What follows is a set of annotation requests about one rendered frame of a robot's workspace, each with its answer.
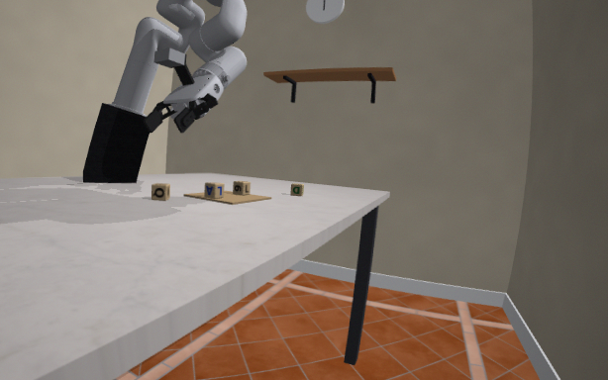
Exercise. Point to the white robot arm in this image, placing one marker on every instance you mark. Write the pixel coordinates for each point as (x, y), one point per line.
(157, 43)

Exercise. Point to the beige letter block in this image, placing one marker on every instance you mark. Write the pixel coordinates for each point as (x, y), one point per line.
(214, 190)
(297, 189)
(160, 192)
(241, 188)

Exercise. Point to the tan flat mat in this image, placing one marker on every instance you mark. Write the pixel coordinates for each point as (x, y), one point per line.
(230, 198)

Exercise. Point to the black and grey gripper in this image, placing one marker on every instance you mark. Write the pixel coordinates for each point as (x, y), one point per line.
(206, 85)

